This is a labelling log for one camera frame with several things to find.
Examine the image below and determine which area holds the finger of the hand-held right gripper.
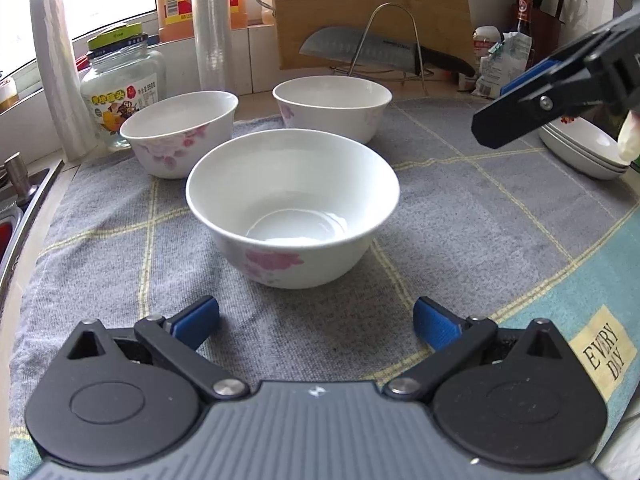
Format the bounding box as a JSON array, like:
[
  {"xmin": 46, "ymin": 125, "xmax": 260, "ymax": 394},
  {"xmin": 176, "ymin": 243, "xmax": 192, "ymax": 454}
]
[
  {"xmin": 471, "ymin": 67, "xmax": 608, "ymax": 150},
  {"xmin": 499, "ymin": 22, "xmax": 628, "ymax": 100}
]

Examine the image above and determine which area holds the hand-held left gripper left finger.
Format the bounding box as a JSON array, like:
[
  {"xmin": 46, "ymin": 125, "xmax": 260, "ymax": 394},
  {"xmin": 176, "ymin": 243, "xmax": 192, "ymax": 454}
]
[{"xmin": 65, "ymin": 295, "xmax": 251, "ymax": 404}]

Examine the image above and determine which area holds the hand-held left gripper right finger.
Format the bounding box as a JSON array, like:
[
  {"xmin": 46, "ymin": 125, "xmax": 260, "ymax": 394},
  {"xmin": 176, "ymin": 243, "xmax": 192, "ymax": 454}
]
[{"xmin": 382, "ymin": 296, "xmax": 572, "ymax": 404}]

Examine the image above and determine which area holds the white bowl pink flower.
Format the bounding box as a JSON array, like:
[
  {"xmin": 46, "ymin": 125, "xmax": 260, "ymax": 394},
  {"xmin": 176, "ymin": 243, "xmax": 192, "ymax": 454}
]
[
  {"xmin": 186, "ymin": 129, "xmax": 401, "ymax": 290},
  {"xmin": 119, "ymin": 91, "xmax": 239, "ymax": 180},
  {"xmin": 272, "ymin": 76, "xmax": 393, "ymax": 146}
]

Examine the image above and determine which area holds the person's right hand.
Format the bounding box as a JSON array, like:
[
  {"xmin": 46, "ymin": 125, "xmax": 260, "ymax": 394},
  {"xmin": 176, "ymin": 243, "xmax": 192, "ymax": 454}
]
[{"xmin": 618, "ymin": 110, "xmax": 640, "ymax": 163}]

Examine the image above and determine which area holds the white green seasoning bag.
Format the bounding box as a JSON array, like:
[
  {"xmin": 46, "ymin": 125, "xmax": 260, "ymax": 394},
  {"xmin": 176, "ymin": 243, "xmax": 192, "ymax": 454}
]
[{"xmin": 475, "ymin": 32, "xmax": 535, "ymax": 100}]

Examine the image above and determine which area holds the dark wooden knife block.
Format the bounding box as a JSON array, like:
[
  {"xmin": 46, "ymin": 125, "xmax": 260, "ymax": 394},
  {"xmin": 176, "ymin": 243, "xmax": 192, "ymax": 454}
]
[{"xmin": 530, "ymin": 5, "xmax": 563, "ymax": 58}]

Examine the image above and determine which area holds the dark soy sauce bottle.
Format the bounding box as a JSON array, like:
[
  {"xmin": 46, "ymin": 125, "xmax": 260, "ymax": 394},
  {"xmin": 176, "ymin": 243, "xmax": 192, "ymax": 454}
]
[{"xmin": 510, "ymin": 0, "xmax": 536, "ymax": 58}]

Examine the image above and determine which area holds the white red seasoning bag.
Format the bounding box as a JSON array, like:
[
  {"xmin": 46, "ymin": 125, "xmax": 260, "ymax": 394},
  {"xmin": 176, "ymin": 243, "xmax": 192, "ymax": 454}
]
[{"xmin": 472, "ymin": 25, "xmax": 506, "ymax": 53}]

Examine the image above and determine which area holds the grey checked table cloth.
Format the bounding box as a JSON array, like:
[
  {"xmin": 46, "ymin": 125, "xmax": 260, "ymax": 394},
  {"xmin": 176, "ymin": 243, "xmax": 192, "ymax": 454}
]
[{"xmin": 10, "ymin": 97, "xmax": 640, "ymax": 480}]

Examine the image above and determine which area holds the stainless steel sink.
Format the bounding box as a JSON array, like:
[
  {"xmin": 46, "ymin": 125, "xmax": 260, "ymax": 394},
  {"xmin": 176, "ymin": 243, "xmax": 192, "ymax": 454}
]
[{"xmin": 0, "ymin": 160, "xmax": 66, "ymax": 286}]

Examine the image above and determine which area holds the metal sink knob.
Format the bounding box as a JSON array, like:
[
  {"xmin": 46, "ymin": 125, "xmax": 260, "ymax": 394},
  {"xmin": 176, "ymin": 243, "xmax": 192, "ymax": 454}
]
[{"xmin": 4, "ymin": 152, "xmax": 36, "ymax": 208}]

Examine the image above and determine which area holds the glass jar green lid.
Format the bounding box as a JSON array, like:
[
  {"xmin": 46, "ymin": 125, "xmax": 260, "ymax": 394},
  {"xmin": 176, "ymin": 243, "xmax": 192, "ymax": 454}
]
[{"xmin": 80, "ymin": 24, "xmax": 167, "ymax": 153}]

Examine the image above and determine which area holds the cloudy plastic wrap roll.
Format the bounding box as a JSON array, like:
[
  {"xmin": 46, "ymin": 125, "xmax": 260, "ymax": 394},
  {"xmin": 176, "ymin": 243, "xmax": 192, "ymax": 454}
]
[{"xmin": 29, "ymin": 0, "xmax": 98, "ymax": 162}]

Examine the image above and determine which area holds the clear plastic wrap roll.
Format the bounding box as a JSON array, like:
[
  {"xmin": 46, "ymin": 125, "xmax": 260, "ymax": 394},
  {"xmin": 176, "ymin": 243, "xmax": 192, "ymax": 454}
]
[{"xmin": 191, "ymin": 0, "xmax": 234, "ymax": 96}]

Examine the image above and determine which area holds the orange cooking oil bottle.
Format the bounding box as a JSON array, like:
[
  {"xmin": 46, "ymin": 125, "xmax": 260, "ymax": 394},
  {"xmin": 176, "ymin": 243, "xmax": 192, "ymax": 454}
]
[{"xmin": 152, "ymin": 0, "xmax": 248, "ymax": 43}]

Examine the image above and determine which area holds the metal wire rack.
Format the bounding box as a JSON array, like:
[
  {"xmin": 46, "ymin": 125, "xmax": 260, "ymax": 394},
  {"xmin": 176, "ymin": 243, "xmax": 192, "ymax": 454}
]
[{"xmin": 327, "ymin": 2, "xmax": 436, "ymax": 95}]

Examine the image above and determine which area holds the steel cleaver black handle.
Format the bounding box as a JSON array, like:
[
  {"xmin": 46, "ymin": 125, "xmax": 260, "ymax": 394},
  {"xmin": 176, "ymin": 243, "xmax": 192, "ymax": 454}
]
[{"xmin": 299, "ymin": 26, "xmax": 477, "ymax": 78}]

